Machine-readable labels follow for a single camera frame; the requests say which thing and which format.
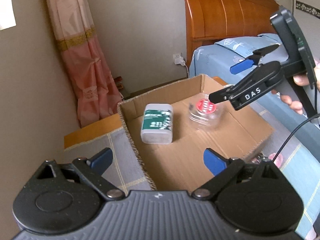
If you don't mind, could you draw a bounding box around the clear round container red label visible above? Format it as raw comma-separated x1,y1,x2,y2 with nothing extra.
188,93,225,131

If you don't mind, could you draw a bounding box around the pink clear trinket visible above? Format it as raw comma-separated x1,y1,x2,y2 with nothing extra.
251,152,284,167

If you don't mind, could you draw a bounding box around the white green medical box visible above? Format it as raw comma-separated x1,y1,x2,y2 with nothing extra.
140,103,174,145

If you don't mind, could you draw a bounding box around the person's right hand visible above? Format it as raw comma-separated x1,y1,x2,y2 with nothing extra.
272,59,319,118

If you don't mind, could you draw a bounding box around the blue floral bedsheet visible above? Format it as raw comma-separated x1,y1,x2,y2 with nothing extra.
189,34,319,159

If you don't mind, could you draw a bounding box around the cardboard box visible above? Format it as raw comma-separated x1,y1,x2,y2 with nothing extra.
118,74,274,192

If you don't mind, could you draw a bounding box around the wooden headboard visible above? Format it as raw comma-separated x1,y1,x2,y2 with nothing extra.
184,0,279,65

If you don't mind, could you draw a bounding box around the pink curtain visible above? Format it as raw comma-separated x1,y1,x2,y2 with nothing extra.
46,0,121,127

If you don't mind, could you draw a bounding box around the grey teal plaid blanket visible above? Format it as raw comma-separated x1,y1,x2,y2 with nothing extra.
63,101,320,240

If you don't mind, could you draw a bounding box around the black cable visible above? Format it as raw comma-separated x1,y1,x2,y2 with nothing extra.
271,113,320,162

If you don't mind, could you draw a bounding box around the white wall charger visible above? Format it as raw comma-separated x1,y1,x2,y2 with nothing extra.
173,53,185,66

